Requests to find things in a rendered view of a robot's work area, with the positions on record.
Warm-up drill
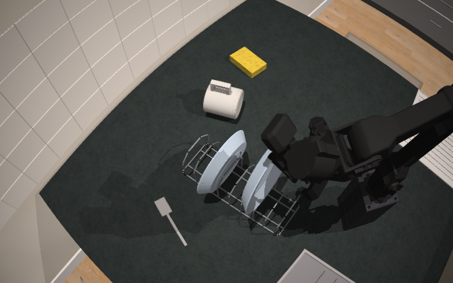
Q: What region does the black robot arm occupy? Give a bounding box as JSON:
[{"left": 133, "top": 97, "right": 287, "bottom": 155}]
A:
[{"left": 287, "top": 84, "right": 453, "bottom": 203}]

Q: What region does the grey mug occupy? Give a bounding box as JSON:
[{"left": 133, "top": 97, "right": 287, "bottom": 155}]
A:
[{"left": 203, "top": 80, "right": 244, "bottom": 119}]

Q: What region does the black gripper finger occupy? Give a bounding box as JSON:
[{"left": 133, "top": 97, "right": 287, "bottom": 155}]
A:
[
  {"left": 268, "top": 152, "right": 286, "bottom": 168},
  {"left": 272, "top": 162, "right": 298, "bottom": 183}
]

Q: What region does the white round plate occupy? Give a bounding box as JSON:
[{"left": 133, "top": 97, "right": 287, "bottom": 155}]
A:
[
  {"left": 197, "top": 130, "right": 247, "bottom": 194},
  {"left": 241, "top": 149, "right": 281, "bottom": 214}
]

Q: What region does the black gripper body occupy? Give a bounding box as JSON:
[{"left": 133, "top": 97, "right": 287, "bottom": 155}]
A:
[{"left": 261, "top": 114, "right": 329, "bottom": 201}]

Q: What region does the yellow sponge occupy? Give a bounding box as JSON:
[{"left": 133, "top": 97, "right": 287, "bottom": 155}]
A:
[{"left": 230, "top": 47, "right": 267, "bottom": 78}]

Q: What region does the grey metal dish rack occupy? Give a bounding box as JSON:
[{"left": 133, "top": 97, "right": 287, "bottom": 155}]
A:
[{"left": 183, "top": 134, "right": 301, "bottom": 236}]

